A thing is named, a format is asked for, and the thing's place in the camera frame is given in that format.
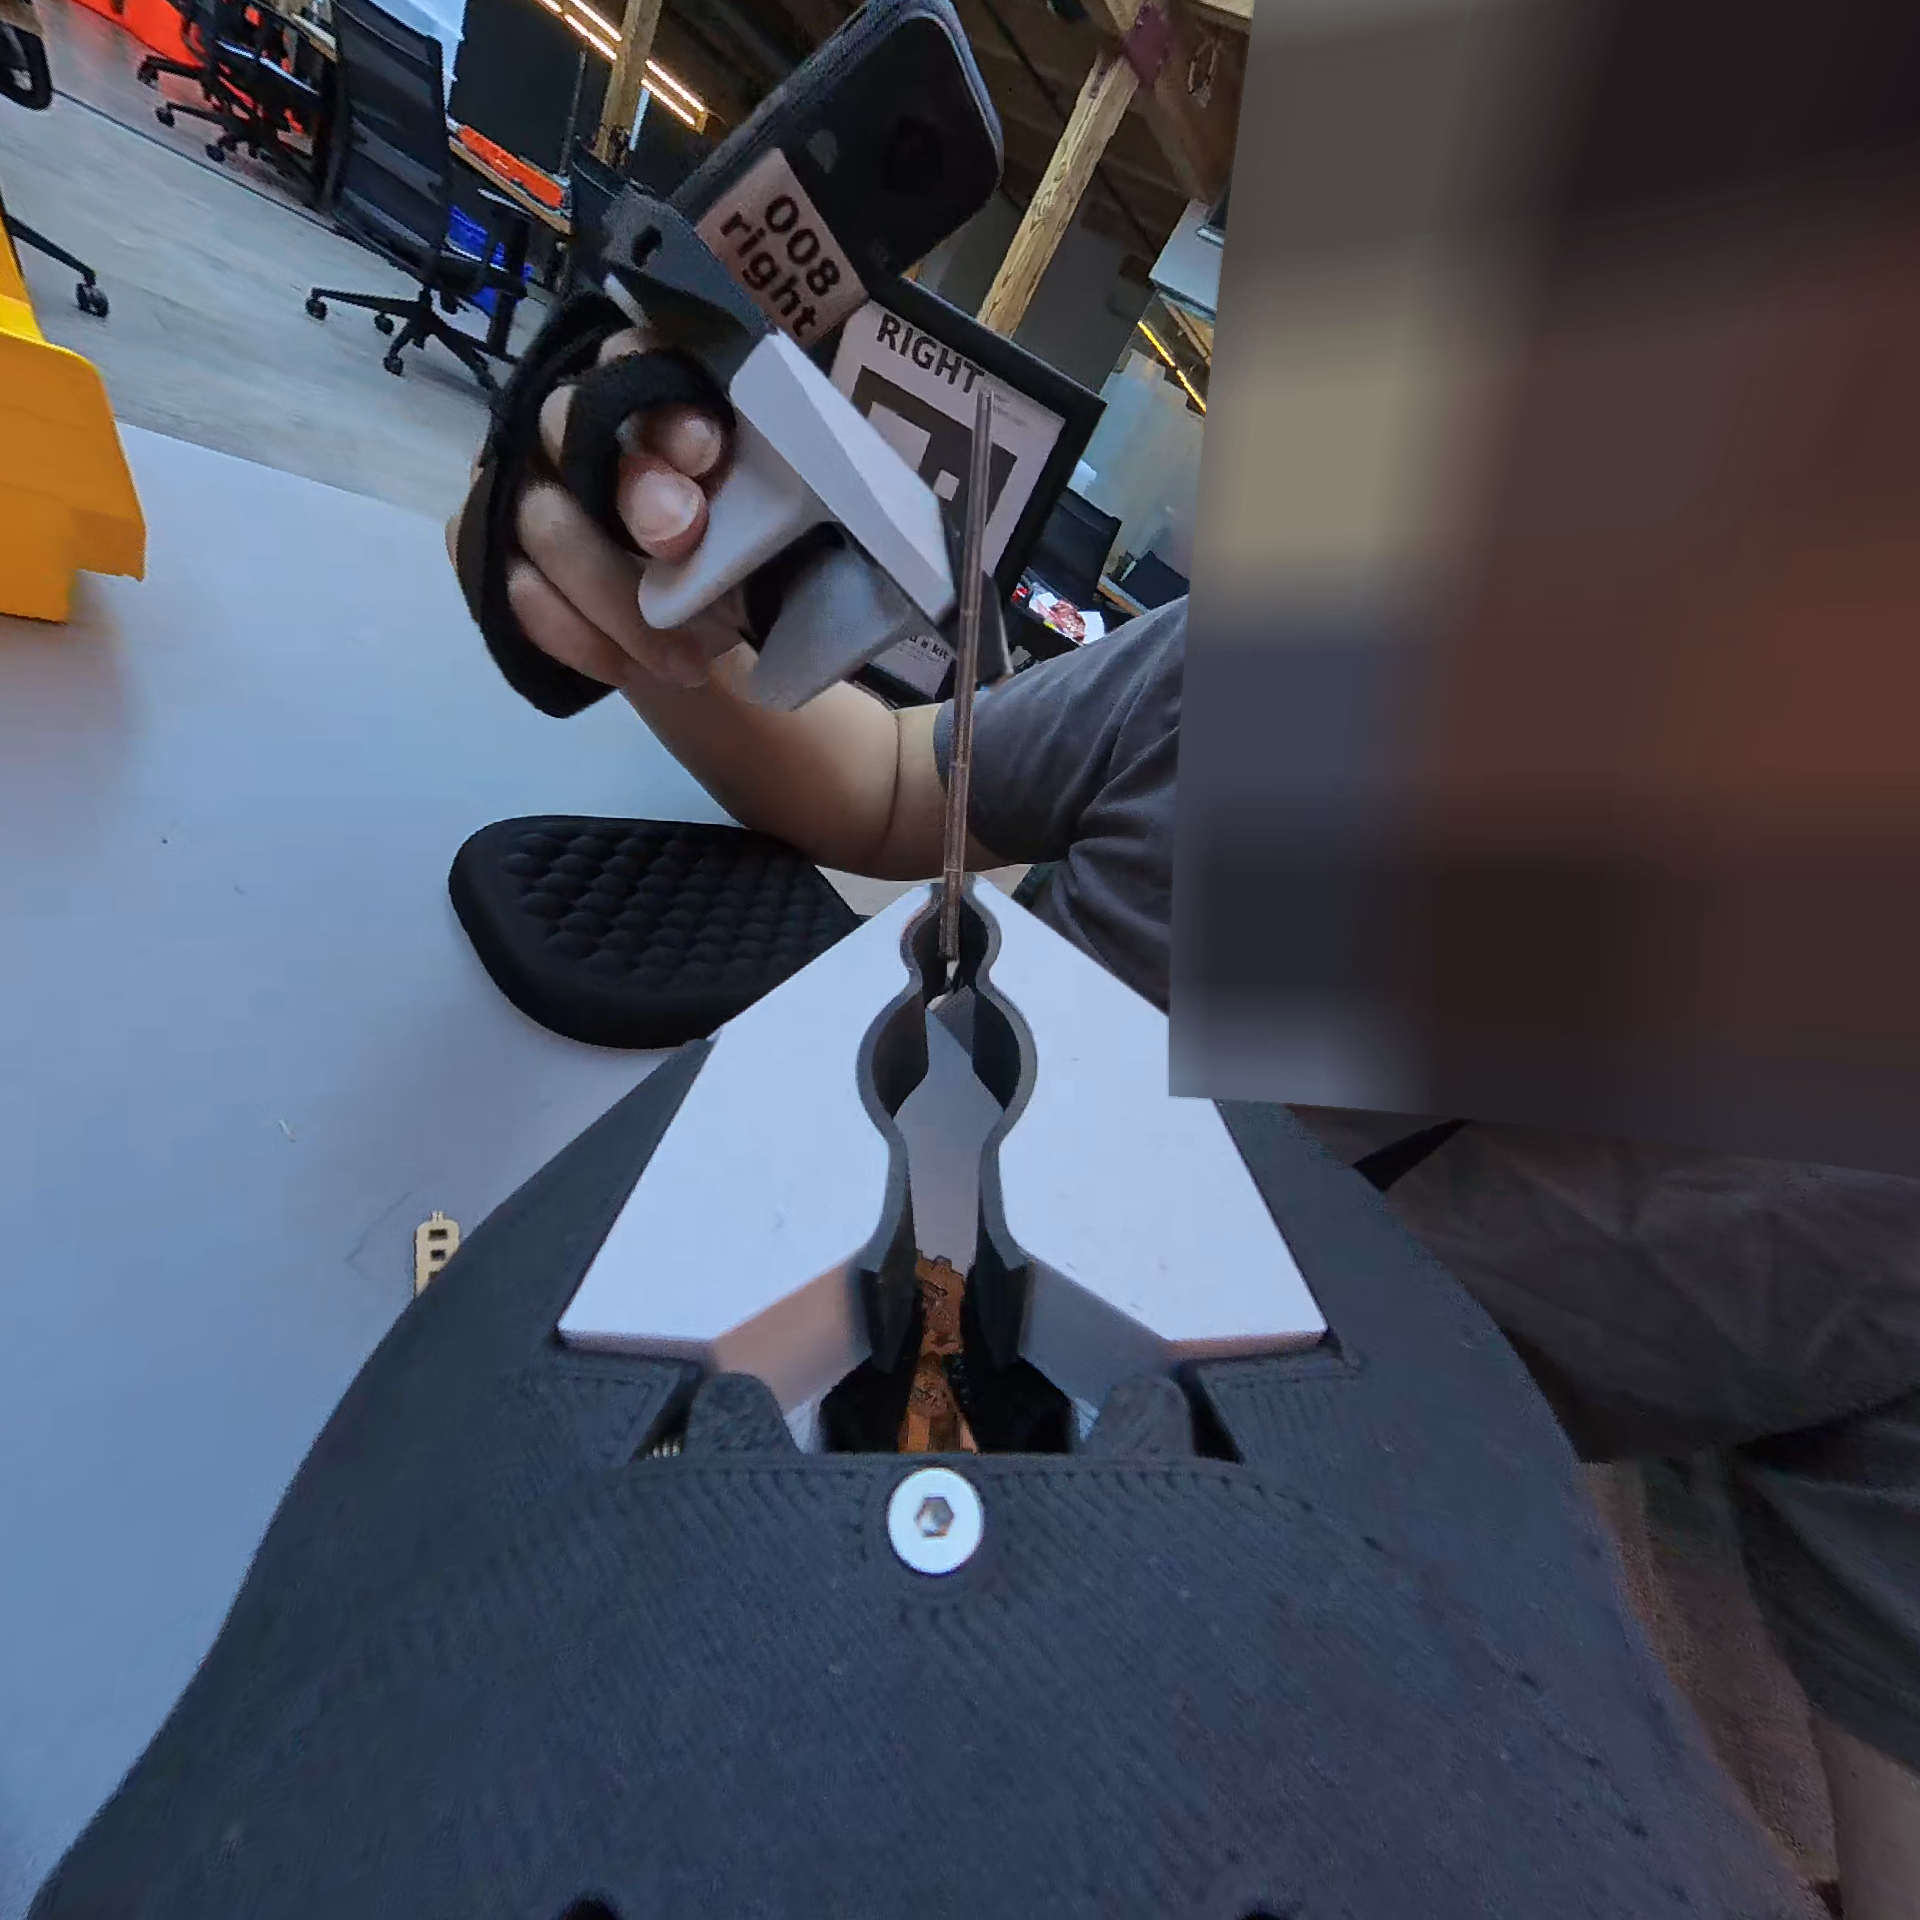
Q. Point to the person's right hand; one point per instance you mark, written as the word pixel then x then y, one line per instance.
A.
pixel 601 615

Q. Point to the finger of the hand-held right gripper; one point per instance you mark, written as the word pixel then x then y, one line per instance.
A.
pixel 841 630
pixel 841 451

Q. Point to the wooden mechanical model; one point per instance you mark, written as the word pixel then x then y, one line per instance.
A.
pixel 938 1349

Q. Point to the black-framed marker sign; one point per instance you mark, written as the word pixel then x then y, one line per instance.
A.
pixel 1021 435

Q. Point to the black quilted wrist rest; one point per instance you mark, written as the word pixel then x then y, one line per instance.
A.
pixel 630 932

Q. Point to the wooden strip with holes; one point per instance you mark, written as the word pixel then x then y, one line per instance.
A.
pixel 967 676

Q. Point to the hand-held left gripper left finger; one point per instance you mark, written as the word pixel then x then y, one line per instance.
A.
pixel 734 1201

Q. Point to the yellow plastic bin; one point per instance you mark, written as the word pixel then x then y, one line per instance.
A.
pixel 61 494

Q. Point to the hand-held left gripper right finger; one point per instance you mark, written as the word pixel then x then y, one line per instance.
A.
pixel 1141 1231

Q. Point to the person's dark shorts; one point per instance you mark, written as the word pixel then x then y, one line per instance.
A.
pixel 1652 1276

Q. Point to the person's grey shirt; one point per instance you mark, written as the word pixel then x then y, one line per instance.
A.
pixel 1079 750

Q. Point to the wooden support post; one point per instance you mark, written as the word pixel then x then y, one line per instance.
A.
pixel 1066 196

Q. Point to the small wooden strip piece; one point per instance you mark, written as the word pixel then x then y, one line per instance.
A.
pixel 421 1254

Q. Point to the black office chair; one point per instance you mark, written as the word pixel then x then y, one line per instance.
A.
pixel 405 150
pixel 242 76

